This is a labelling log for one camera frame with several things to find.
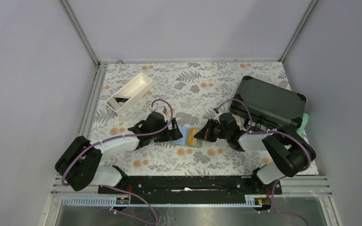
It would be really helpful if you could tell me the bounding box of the black hard carrying case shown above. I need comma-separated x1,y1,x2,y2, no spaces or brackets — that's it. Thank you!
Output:
233,76,306,129

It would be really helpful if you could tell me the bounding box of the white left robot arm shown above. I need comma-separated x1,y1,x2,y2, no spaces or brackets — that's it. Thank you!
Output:
54,111,183,194

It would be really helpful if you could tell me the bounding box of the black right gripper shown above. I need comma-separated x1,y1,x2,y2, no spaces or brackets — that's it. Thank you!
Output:
194,119,230,143

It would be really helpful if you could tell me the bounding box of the green card holder wallet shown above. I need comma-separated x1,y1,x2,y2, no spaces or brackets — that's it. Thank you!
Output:
171,127,202,148

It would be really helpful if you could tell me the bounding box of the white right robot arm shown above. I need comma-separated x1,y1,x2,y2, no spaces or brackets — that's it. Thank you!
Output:
194,113,316,194

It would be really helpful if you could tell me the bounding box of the mint green cylindrical object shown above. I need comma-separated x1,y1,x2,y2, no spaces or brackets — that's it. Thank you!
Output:
296,113,309,137

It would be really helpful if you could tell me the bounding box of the floral patterned table mat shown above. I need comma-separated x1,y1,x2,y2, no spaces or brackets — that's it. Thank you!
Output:
90,62,290,176

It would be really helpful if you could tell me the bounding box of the white rectangular plastic tray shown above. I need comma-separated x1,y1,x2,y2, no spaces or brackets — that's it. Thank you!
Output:
105,73,153,115

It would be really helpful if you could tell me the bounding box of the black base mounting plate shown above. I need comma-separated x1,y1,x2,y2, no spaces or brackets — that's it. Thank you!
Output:
98,176,282,205

